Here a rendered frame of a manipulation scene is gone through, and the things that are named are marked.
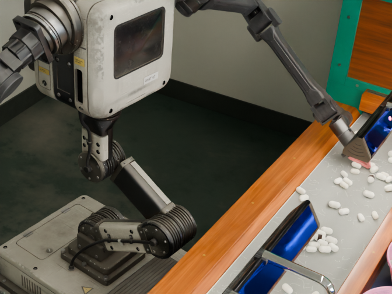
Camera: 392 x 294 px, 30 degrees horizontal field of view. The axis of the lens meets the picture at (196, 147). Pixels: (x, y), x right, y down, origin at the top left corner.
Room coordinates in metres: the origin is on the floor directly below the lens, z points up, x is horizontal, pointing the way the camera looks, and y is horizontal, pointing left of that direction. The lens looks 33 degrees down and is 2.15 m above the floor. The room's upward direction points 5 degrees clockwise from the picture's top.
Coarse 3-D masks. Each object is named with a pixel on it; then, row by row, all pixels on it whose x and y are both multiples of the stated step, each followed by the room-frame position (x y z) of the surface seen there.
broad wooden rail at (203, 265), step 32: (320, 128) 2.34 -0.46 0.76; (288, 160) 2.10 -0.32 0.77; (320, 160) 2.15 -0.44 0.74; (256, 192) 1.90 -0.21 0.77; (288, 192) 1.94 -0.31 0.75; (224, 224) 1.73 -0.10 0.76; (256, 224) 1.75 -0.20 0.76; (192, 256) 1.57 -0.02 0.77; (224, 256) 1.59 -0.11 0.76; (160, 288) 1.43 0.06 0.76; (192, 288) 1.44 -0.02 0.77
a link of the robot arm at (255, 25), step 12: (204, 0) 2.12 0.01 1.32; (216, 0) 2.20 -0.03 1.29; (228, 0) 2.27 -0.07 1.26; (240, 0) 2.34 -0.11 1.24; (252, 0) 2.40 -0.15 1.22; (180, 12) 2.12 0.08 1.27; (240, 12) 2.36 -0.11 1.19; (252, 12) 2.44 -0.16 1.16; (264, 12) 2.38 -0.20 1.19; (252, 24) 2.38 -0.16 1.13; (264, 24) 2.37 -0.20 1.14
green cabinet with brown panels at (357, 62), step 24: (360, 0) 2.55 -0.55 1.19; (384, 0) 2.51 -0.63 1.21; (360, 24) 2.56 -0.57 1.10; (384, 24) 2.52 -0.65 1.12; (336, 48) 2.58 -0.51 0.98; (360, 48) 2.55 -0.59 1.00; (384, 48) 2.51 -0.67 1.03; (336, 72) 2.57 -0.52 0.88; (360, 72) 2.54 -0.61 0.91; (384, 72) 2.50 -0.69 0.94
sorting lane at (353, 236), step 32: (352, 128) 2.40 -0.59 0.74; (384, 160) 2.19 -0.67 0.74; (320, 192) 1.96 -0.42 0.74; (352, 192) 1.98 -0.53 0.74; (384, 192) 1.99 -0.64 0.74; (320, 224) 1.80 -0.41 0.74; (352, 224) 1.81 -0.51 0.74; (320, 256) 1.65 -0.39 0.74; (352, 256) 1.66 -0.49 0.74; (224, 288) 1.48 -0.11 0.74; (320, 288) 1.51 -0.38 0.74
